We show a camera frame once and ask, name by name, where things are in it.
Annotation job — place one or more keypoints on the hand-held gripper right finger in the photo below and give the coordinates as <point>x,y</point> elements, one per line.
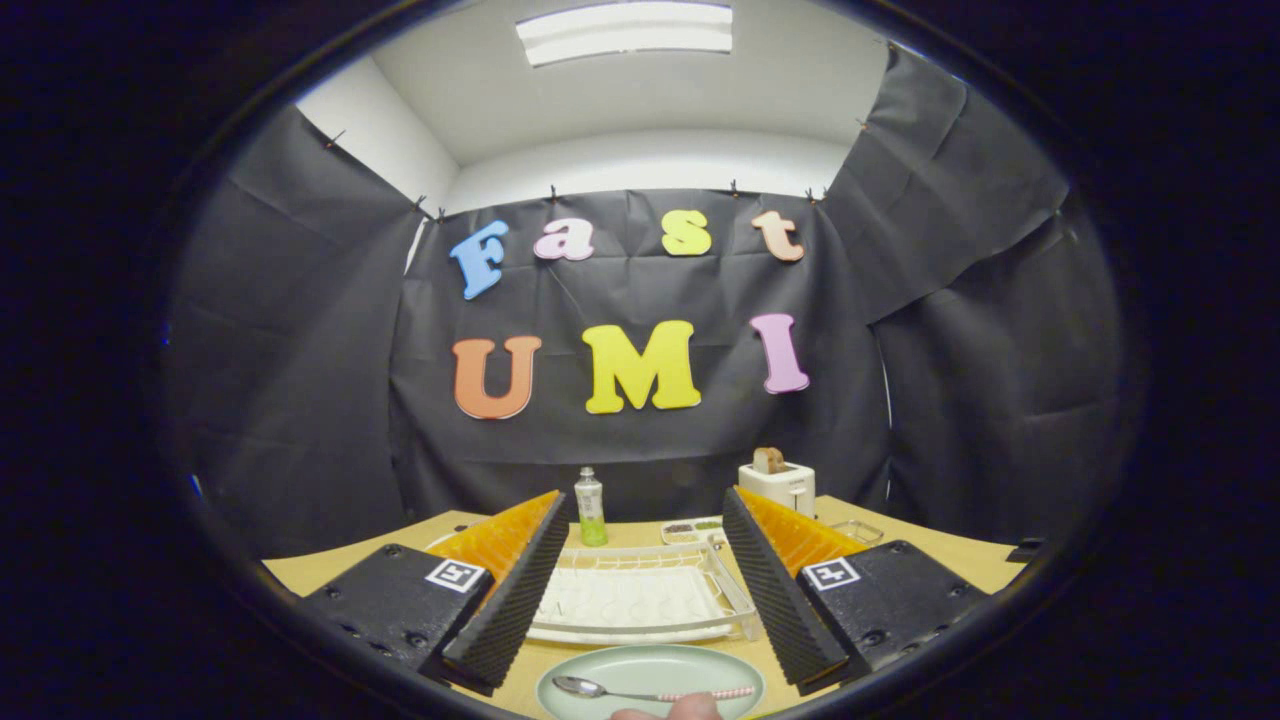
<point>775,590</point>

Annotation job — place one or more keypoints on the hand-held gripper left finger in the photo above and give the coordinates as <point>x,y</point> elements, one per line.
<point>515,595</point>

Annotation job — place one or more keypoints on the pale green plate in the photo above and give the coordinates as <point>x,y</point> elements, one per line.
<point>650,668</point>

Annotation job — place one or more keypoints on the white divided dish with beans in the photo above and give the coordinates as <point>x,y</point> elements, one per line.
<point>690,535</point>

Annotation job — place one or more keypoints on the white toaster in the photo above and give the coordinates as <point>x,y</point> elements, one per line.
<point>790,490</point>

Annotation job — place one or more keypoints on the clear bottle with green liquid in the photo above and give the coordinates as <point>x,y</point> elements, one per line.
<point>590,500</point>

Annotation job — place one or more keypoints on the toasted bread slice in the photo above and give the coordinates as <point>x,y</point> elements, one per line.
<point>762,462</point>
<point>779,462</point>

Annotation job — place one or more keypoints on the small black table clamp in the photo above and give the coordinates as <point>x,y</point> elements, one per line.
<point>1025,551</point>

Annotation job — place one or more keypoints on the black backdrop cloth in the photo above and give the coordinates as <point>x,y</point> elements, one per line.
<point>300,350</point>

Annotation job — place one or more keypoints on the ceiling light panel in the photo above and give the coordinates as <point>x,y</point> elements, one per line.
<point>625,30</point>

